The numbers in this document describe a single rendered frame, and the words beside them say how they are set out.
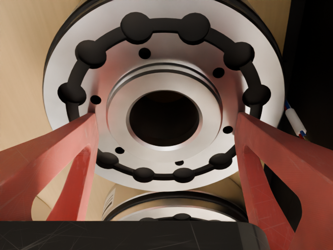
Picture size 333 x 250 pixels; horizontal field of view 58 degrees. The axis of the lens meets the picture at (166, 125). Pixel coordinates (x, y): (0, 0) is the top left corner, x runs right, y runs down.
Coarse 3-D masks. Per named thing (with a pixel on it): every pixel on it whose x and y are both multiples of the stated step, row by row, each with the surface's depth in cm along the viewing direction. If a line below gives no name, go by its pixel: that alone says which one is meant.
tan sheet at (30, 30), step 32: (0, 0) 13; (32, 0) 13; (64, 0) 13; (256, 0) 13; (288, 0) 13; (0, 32) 14; (32, 32) 14; (0, 64) 15; (32, 64) 15; (0, 96) 16; (32, 96) 16; (160, 96) 16; (0, 128) 17; (32, 128) 17; (96, 192) 21
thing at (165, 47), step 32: (128, 0) 10; (160, 0) 10; (192, 0) 10; (224, 0) 10; (64, 32) 11; (96, 32) 10; (128, 32) 11; (160, 32) 11; (192, 32) 11; (224, 32) 10; (256, 32) 10; (64, 64) 11; (96, 64) 12; (128, 64) 11; (192, 64) 11; (224, 64) 11; (256, 64) 11; (64, 96) 13; (96, 96) 13; (224, 96) 12; (256, 96) 13; (224, 128) 14; (96, 160) 15; (128, 160) 14; (192, 160) 14; (224, 160) 15
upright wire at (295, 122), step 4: (288, 104) 13; (284, 108) 13; (288, 108) 13; (288, 112) 13; (292, 112) 13; (288, 116) 13; (292, 116) 12; (296, 116) 12; (292, 120) 12; (296, 120) 12; (292, 124) 12; (296, 124) 12; (300, 124) 12; (296, 128) 12; (300, 128) 12; (304, 128) 12; (296, 132) 12; (300, 132) 12; (304, 132) 12; (300, 136) 12; (304, 136) 12; (308, 140) 11
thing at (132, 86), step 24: (144, 72) 11; (168, 72) 11; (192, 72) 11; (120, 96) 12; (192, 96) 12; (216, 96) 12; (120, 120) 12; (216, 120) 12; (120, 144) 13; (144, 144) 13; (168, 144) 13; (192, 144) 13
